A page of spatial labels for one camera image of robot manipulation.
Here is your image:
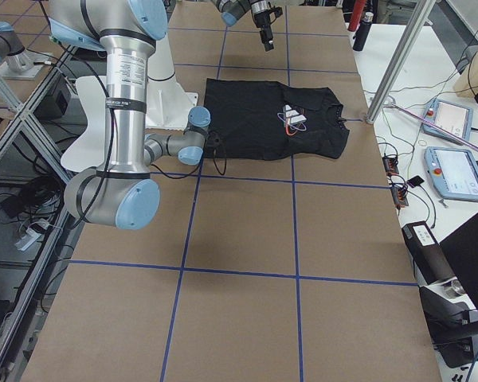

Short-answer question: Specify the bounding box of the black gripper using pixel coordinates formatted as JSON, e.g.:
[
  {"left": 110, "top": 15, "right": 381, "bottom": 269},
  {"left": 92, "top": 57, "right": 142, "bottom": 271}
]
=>
[{"left": 251, "top": 0, "right": 282, "bottom": 51}]

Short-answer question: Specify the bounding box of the black graphic t-shirt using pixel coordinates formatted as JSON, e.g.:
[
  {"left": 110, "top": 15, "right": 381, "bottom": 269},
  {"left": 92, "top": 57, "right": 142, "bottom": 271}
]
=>
[{"left": 204, "top": 79, "right": 349, "bottom": 161}]

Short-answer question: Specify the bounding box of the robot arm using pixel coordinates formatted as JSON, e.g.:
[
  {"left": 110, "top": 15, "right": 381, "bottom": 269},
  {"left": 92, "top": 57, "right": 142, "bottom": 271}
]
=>
[
  {"left": 212, "top": 0, "right": 283, "bottom": 52},
  {"left": 49, "top": 1, "right": 210, "bottom": 230}
]

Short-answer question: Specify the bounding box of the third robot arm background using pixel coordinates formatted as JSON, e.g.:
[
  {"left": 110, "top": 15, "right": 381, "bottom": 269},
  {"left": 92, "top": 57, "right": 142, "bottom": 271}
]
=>
[{"left": 0, "top": 21, "right": 41, "bottom": 80}]

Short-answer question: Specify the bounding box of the red bottle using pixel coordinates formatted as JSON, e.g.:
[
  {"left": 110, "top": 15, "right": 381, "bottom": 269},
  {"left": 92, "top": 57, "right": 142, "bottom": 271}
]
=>
[{"left": 347, "top": 0, "right": 366, "bottom": 32}]

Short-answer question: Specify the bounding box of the black insulated bottle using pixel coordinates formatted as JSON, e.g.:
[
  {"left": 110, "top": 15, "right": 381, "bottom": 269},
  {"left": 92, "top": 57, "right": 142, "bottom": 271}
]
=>
[{"left": 352, "top": 11, "right": 374, "bottom": 52}]

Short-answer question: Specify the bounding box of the reacher grabber tool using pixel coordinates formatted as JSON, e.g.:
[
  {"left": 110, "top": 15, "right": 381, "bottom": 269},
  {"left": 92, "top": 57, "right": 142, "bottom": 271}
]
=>
[{"left": 384, "top": 99, "right": 478, "bottom": 160}]

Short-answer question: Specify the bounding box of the orange circuit board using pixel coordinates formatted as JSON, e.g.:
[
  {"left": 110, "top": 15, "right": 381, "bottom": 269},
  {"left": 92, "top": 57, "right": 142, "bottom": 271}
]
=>
[{"left": 382, "top": 156, "right": 399, "bottom": 176}]

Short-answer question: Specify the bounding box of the far blue teach pendant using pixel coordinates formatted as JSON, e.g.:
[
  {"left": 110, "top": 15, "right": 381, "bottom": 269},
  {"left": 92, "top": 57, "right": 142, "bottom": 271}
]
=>
[{"left": 423, "top": 99, "right": 473, "bottom": 141}]

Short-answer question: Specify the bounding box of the blue teach pendant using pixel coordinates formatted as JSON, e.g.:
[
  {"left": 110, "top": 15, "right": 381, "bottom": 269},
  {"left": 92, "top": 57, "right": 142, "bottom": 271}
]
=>
[
  {"left": 423, "top": 99, "right": 473, "bottom": 141},
  {"left": 424, "top": 146, "right": 478, "bottom": 202}
]

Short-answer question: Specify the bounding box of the white plastic chair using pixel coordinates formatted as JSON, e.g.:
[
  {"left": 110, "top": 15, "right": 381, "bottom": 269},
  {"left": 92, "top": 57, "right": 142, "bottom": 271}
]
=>
[{"left": 61, "top": 76, "right": 106, "bottom": 173}]

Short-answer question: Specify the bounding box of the near blue teach pendant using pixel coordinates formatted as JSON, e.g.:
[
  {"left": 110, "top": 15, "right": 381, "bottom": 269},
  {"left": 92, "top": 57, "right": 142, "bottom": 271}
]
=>
[{"left": 424, "top": 146, "right": 478, "bottom": 202}]

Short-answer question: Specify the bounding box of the brown paper table cover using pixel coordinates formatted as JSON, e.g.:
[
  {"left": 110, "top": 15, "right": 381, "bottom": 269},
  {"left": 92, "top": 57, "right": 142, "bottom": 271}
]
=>
[{"left": 22, "top": 2, "right": 441, "bottom": 381}]

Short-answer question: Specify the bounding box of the black box on table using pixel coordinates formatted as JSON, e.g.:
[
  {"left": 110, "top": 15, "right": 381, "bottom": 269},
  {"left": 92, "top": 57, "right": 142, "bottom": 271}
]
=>
[{"left": 402, "top": 221, "right": 456, "bottom": 286}]

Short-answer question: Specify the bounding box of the black monitor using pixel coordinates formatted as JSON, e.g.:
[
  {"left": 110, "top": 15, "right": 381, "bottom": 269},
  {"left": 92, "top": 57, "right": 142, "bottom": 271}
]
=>
[{"left": 440, "top": 213, "right": 478, "bottom": 309}]

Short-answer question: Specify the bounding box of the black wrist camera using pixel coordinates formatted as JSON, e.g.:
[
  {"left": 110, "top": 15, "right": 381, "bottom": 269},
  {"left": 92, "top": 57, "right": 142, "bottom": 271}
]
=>
[{"left": 205, "top": 131, "right": 223, "bottom": 154}]

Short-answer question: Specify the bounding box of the aluminium frame post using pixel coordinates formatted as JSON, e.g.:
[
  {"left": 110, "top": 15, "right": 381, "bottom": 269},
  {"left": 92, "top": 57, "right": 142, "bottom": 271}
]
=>
[{"left": 366, "top": 0, "right": 436, "bottom": 124}]

